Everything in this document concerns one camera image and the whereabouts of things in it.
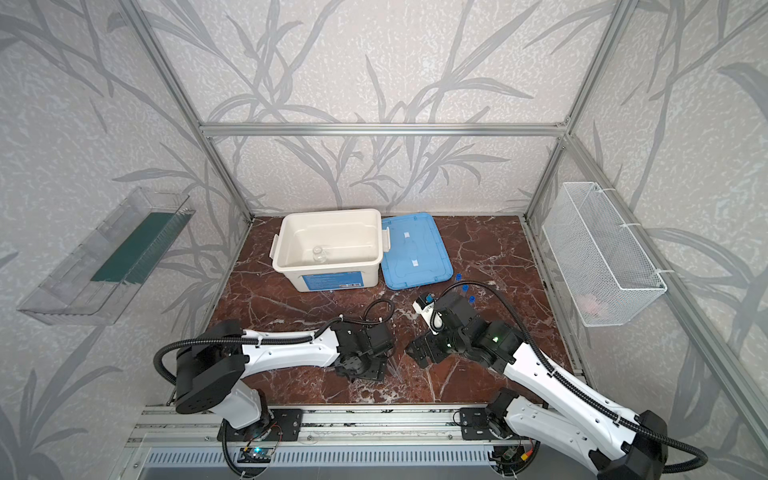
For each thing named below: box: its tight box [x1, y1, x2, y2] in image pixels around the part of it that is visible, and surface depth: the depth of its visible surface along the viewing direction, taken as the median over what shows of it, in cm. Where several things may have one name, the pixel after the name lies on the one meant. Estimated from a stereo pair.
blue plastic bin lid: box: [381, 213, 454, 290], surface depth 110 cm
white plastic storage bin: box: [269, 209, 391, 293], surface depth 101 cm
